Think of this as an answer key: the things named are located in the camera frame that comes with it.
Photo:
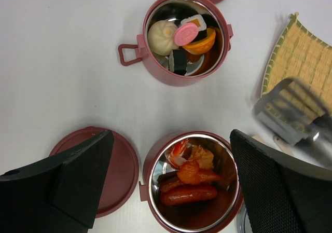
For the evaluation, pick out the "sushi roll white centre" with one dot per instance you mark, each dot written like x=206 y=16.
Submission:
x=178 y=62

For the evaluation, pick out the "metal tongs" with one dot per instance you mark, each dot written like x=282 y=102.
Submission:
x=299 y=117

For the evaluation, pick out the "grey lid with handle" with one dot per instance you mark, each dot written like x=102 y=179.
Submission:
x=242 y=221

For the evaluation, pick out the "red chicken wing toy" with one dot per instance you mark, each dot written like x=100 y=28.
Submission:
x=190 y=173

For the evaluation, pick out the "white rice ball toy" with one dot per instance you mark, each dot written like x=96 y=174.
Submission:
x=160 y=37

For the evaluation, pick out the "red sausage toy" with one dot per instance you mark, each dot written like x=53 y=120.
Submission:
x=188 y=194

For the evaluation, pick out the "lower pink steel pot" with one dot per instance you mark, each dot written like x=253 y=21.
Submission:
x=203 y=216

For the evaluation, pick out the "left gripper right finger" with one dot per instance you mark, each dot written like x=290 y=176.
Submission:
x=281 y=193

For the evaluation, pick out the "brown sausage toy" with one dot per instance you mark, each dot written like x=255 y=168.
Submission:
x=170 y=184

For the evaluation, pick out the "upper pink steel pot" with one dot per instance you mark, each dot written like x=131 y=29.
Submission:
x=198 y=66

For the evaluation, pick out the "pink steel pot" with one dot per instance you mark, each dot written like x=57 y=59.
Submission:
x=198 y=66
x=203 y=216

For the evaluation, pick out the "fried cutlet toy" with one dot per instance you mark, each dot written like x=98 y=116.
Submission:
x=203 y=157

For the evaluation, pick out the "orange toy fruit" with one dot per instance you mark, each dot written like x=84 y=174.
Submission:
x=202 y=46

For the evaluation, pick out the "bamboo tray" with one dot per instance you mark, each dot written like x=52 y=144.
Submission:
x=299 y=53

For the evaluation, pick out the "sushi roll orange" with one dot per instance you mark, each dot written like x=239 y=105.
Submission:
x=199 y=21

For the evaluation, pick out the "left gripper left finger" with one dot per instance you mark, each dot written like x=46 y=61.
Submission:
x=60 y=193

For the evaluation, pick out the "pink round toy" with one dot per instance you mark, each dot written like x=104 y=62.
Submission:
x=185 y=34

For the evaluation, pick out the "beige spoon handle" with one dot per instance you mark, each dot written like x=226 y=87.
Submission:
x=278 y=142

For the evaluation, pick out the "toy shrimp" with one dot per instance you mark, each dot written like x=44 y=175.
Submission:
x=175 y=154

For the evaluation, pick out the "lower dark red lid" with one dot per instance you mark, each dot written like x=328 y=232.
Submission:
x=123 y=171

